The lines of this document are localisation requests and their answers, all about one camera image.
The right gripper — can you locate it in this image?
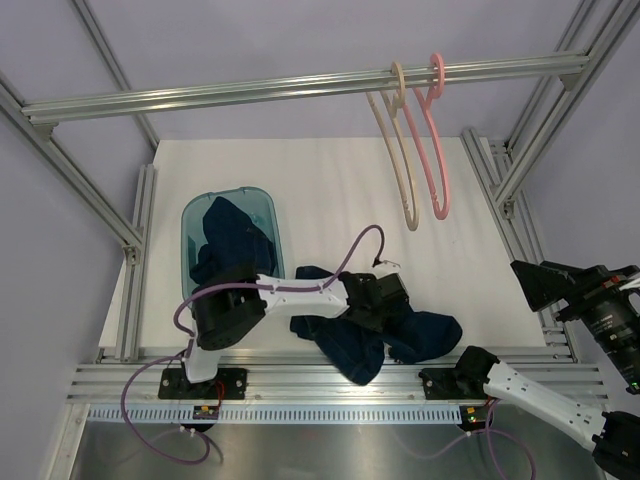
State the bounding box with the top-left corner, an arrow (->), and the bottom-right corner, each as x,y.
510,257 -> 640,389

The dark denim skirt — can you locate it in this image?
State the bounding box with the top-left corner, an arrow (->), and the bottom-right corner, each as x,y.
189,197 -> 278,286

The beige wooden hanger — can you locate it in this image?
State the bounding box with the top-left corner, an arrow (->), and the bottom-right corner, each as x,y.
366,61 -> 420,232

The pink plastic hanger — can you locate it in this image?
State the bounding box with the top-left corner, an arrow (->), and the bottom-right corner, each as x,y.
399,52 -> 452,221

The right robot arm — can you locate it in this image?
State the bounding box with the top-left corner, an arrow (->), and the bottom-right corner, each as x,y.
453,260 -> 639,479

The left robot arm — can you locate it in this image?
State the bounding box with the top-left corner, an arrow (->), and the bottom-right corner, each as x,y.
173,267 -> 409,398

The teal plastic basin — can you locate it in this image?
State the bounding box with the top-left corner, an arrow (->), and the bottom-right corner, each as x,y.
181,187 -> 285,297

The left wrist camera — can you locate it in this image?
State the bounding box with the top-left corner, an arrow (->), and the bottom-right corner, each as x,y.
372,260 -> 401,278

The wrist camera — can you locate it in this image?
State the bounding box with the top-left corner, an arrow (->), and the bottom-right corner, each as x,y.
372,260 -> 401,278
619,277 -> 640,292

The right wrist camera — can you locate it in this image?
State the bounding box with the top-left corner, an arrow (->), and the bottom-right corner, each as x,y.
619,277 -> 640,292

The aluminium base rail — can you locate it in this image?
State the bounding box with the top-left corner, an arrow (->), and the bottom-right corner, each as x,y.
67,347 -> 609,405

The aluminium hanging rail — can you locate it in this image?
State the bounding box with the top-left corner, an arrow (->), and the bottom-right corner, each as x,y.
21,51 -> 590,125

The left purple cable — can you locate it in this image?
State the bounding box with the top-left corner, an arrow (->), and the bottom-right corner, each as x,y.
121,224 -> 386,466

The right aluminium frame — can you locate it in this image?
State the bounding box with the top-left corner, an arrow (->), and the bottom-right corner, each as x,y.
460,1 -> 639,363

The aluminium frame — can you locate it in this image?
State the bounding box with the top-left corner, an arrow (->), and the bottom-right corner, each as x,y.
1,1 -> 152,362
460,1 -> 639,363

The left aluminium frame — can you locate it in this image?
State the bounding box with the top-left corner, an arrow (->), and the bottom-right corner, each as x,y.
1,1 -> 152,362

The slotted cable duct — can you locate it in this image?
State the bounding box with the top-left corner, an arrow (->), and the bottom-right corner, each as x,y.
87,403 -> 464,426

